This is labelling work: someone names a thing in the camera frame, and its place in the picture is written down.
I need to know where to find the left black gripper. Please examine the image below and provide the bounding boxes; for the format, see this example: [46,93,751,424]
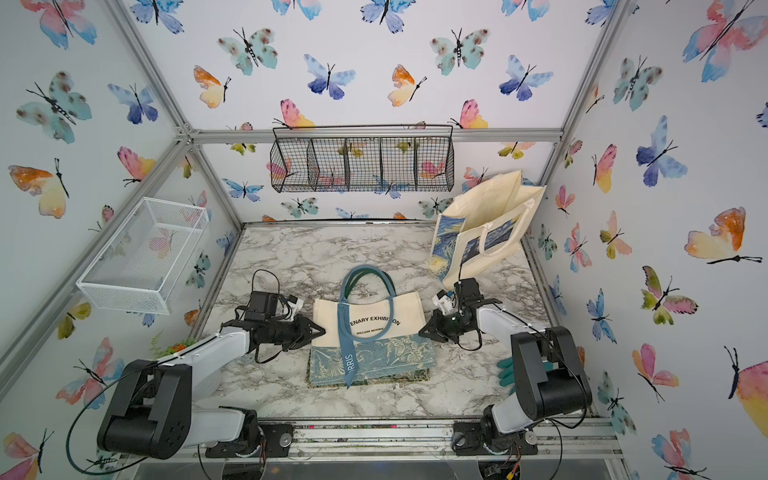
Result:
[267,314,327,350]

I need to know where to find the cream bag green handles floral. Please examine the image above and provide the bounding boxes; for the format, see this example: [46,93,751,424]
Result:
[307,269,432,388]

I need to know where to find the cream bag blue floral pattern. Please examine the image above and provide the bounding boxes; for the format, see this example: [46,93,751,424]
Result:
[308,263,438,388]

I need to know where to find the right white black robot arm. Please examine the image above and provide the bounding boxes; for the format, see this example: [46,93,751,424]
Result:
[419,278,592,456]

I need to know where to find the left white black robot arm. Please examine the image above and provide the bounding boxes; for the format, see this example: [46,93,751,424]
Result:
[83,290,325,463]

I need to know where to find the cream bag starry night print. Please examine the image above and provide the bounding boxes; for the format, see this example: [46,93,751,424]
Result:
[428,171,546,289]

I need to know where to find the green rubber glove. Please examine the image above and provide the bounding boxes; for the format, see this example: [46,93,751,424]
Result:
[497,358,515,387]

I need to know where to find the potted plant orange flowers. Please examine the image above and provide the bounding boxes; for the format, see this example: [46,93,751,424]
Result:
[149,333,196,359]

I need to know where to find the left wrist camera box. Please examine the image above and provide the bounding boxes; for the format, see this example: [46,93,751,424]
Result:
[275,295,304,321]

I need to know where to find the white mesh wall basket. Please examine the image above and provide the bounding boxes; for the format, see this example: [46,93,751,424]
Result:
[76,197,210,315]

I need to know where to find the aluminium front rail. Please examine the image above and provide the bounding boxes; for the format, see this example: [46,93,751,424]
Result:
[242,417,624,464]

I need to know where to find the black wire wall basket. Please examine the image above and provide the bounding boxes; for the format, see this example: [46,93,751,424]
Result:
[268,124,455,194]

